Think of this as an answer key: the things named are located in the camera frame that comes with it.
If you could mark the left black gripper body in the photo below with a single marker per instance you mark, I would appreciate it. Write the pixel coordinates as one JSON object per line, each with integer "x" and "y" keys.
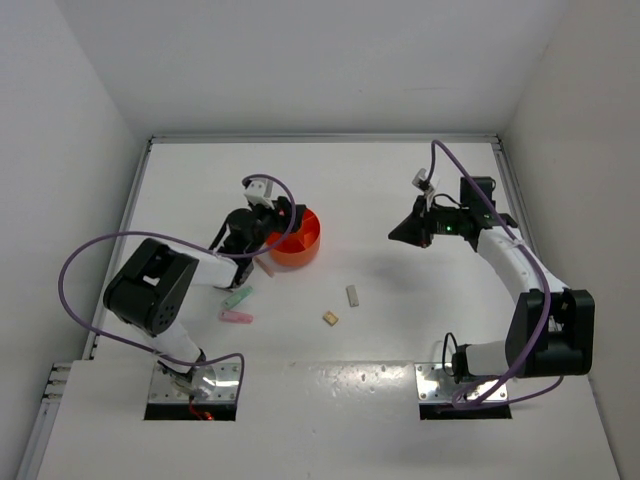
{"x": 268, "y": 220}

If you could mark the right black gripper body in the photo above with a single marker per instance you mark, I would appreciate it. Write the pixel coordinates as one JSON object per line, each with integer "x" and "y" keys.
{"x": 439, "y": 221}

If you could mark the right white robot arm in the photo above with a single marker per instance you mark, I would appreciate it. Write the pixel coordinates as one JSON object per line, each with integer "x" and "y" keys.
{"x": 552, "y": 328}

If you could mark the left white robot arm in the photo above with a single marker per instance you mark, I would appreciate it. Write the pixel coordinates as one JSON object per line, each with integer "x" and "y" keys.
{"x": 148, "y": 291}

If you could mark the pink thin pencil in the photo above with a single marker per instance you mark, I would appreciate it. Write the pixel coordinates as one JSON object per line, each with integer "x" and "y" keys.
{"x": 260, "y": 263}

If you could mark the orange round organizer container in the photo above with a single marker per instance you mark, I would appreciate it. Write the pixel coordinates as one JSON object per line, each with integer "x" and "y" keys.
{"x": 301, "y": 247}

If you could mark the green highlighter pen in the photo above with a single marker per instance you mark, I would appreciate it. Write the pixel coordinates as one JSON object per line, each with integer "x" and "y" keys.
{"x": 237, "y": 298}

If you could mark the grey eraser block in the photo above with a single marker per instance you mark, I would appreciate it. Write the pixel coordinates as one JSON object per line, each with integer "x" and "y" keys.
{"x": 352, "y": 296}

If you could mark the pink highlighter pen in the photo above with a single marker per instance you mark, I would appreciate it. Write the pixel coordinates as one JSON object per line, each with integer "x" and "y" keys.
{"x": 235, "y": 317}

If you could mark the small tan sharpener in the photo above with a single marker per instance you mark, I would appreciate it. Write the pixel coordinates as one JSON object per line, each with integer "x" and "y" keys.
{"x": 330, "y": 318}

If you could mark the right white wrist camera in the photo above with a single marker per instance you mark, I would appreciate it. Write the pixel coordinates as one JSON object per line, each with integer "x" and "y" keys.
{"x": 427, "y": 184}

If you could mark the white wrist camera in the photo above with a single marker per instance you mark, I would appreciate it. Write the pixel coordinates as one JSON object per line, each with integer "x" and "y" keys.
{"x": 258, "y": 192}
{"x": 427, "y": 184}

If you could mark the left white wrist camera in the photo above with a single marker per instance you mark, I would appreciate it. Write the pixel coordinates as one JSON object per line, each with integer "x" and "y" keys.
{"x": 258, "y": 192}

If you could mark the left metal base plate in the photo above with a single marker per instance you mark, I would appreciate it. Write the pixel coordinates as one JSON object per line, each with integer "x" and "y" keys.
{"x": 215, "y": 384}

